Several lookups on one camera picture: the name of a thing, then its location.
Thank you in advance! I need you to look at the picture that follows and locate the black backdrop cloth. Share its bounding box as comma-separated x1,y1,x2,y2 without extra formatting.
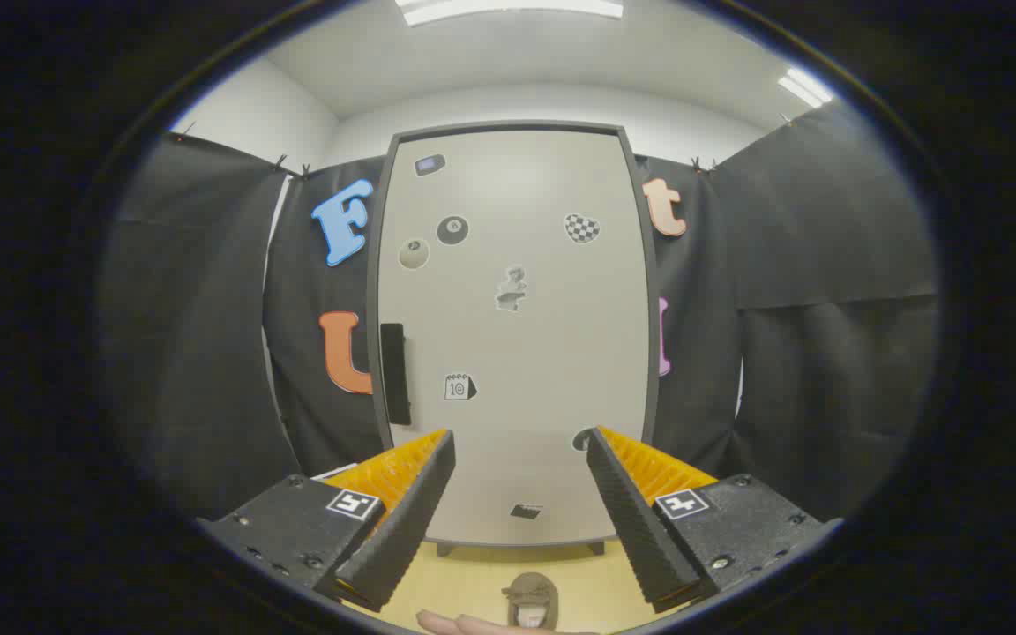
98,101,941,521

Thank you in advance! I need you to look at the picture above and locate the grey shoe cabinet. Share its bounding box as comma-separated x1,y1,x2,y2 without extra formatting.
365,119,663,558

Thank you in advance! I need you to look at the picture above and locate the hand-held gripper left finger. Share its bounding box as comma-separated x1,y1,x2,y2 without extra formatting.
198,430,457,614

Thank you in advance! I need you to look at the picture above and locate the small ceiling light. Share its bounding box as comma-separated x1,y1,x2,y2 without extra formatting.
777,68,835,109

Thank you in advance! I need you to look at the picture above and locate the black door handle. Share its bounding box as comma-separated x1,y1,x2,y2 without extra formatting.
380,323,413,427

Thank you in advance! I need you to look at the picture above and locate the light grey shoe cabinet door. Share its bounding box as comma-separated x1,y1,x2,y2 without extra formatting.
378,130,650,546

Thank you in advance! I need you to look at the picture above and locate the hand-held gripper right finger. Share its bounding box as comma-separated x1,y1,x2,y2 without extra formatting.
586,427,844,615

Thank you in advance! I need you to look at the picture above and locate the brown fuzzy shoe with bow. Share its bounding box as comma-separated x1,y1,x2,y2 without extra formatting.
503,572,562,630

